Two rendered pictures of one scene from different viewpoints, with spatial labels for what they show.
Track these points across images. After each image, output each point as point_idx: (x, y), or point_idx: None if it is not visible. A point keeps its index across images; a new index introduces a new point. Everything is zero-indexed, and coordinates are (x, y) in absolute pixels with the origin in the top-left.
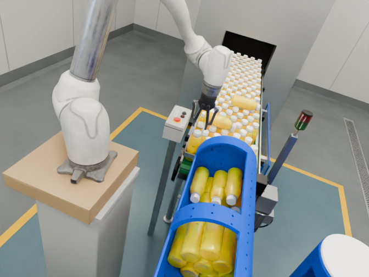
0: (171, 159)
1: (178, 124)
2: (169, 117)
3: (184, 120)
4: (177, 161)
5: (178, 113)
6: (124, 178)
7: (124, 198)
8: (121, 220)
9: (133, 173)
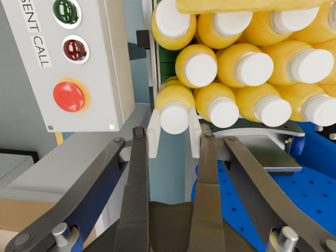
0: (136, 59)
1: (90, 119)
2: (39, 95)
3: (97, 77)
4: (153, 106)
5: (46, 29)
6: (95, 238)
7: (114, 201)
8: (126, 171)
9: (99, 222)
